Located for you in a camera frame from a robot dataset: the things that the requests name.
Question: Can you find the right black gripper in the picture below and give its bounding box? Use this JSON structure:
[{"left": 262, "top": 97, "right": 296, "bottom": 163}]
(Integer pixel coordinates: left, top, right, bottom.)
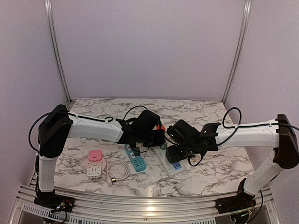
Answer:
[{"left": 167, "top": 142, "right": 199, "bottom": 163}]

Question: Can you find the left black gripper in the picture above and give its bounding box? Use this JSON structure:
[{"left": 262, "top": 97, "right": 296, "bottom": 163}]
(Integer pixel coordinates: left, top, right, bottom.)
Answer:
[{"left": 137, "top": 129, "right": 164, "bottom": 148}]

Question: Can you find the red cube socket adapter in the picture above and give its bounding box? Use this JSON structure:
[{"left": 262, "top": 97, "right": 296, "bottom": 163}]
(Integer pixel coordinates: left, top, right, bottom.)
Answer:
[{"left": 156, "top": 124, "right": 165, "bottom": 132}]

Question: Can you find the dark grey USB charger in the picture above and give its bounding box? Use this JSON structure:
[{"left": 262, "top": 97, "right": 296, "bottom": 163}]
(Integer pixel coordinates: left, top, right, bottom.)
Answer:
[{"left": 132, "top": 147, "right": 141, "bottom": 157}]

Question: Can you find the white long power strip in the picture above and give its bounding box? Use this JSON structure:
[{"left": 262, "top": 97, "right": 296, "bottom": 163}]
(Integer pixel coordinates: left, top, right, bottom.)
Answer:
[{"left": 153, "top": 147, "right": 186, "bottom": 177}]

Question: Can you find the teal power strip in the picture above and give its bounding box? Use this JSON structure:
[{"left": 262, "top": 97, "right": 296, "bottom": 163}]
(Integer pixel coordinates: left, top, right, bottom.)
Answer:
[{"left": 124, "top": 145, "right": 146, "bottom": 172}]

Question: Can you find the light green plug adapter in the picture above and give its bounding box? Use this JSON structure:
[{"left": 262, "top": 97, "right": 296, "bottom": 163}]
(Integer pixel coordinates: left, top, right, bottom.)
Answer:
[{"left": 160, "top": 142, "right": 168, "bottom": 150}]

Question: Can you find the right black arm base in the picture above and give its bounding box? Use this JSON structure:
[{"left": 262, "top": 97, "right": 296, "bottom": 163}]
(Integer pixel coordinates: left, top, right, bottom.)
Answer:
[{"left": 215, "top": 178, "right": 256, "bottom": 214}]

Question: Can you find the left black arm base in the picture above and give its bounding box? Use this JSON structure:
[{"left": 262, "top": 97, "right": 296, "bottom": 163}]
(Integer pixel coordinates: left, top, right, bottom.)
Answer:
[{"left": 34, "top": 189, "right": 75, "bottom": 212}]

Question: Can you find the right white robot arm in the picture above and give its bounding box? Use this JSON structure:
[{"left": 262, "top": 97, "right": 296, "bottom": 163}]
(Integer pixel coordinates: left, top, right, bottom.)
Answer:
[{"left": 166, "top": 114, "right": 299, "bottom": 209}]

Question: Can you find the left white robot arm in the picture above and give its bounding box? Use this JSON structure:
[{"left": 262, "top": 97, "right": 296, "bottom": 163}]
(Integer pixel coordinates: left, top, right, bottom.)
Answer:
[{"left": 32, "top": 105, "right": 166, "bottom": 208}]

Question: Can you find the pink square plug adapter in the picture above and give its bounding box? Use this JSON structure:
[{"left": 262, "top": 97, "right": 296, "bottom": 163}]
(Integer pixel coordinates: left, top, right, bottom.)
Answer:
[{"left": 88, "top": 150, "right": 102, "bottom": 162}]

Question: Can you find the pink round power strip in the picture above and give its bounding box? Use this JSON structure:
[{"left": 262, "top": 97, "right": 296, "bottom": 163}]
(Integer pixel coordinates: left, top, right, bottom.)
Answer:
[{"left": 85, "top": 158, "right": 107, "bottom": 178}]

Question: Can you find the pink coiled cable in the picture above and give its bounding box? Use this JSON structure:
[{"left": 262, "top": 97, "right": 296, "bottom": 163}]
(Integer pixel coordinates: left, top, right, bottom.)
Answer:
[{"left": 106, "top": 161, "right": 130, "bottom": 186}]

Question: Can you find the front aluminium rail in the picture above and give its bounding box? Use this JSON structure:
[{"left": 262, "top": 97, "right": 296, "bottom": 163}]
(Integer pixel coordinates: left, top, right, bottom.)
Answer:
[{"left": 9, "top": 184, "right": 281, "bottom": 224}]

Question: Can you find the left aluminium frame post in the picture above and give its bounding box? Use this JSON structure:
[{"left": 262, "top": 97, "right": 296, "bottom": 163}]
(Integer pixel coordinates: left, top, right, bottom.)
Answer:
[{"left": 44, "top": 0, "right": 72, "bottom": 104}]

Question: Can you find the aluminium frame post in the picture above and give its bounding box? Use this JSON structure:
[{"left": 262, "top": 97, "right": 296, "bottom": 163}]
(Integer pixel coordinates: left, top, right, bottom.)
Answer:
[
  {"left": 222, "top": 0, "right": 252, "bottom": 105},
  {"left": 44, "top": 0, "right": 72, "bottom": 104}
]

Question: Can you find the right aluminium frame post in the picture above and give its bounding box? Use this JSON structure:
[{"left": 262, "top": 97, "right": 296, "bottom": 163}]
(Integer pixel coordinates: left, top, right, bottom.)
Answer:
[{"left": 222, "top": 0, "right": 252, "bottom": 105}]

